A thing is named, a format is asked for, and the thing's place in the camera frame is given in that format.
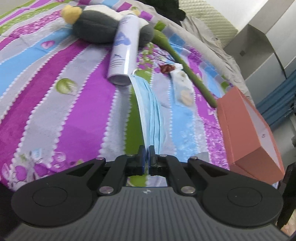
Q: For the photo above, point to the black clothes pile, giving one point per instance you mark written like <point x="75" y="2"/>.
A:
<point x="167" y="8"/>

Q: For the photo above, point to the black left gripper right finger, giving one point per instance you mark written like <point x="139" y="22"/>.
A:
<point x="169" y="167"/>

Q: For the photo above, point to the blue face mask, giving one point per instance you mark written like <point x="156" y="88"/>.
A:
<point x="151" y="117"/>

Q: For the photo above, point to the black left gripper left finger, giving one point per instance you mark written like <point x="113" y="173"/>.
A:
<point x="111" y="176"/>

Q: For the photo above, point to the white spray can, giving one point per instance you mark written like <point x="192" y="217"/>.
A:
<point x="123" y="59"/>

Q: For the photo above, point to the grey white penguin plush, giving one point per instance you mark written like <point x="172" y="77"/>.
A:
<point x="96" y="24"/>

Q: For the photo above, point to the cream quilted headboard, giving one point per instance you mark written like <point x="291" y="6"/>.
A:
<point x="213" y="19"/>

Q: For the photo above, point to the grey wardrobe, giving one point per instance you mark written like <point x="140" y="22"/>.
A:
<point x="265" y="48"/>

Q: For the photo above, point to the dark red candy wrapper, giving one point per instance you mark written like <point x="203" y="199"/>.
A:
<point x="166" y="68"/>

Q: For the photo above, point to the pink cardboard box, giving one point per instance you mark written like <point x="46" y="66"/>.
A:
<point x="249" y="143"/>

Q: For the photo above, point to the green massage stick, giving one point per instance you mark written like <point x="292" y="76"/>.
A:
<point x="162" y="41"/>

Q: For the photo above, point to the grey duvet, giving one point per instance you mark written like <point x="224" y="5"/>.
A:
<point x="206" y="46"/>

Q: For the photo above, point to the white tissue piece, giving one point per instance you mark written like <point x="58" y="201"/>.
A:
<point x="182" y="85"/>

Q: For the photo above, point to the colourful striped bed sheet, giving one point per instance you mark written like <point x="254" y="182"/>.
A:
<point x="59" y="110"/>

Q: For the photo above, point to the blue curtain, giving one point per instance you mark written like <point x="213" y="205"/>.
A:
<point x="279" y="104"/>

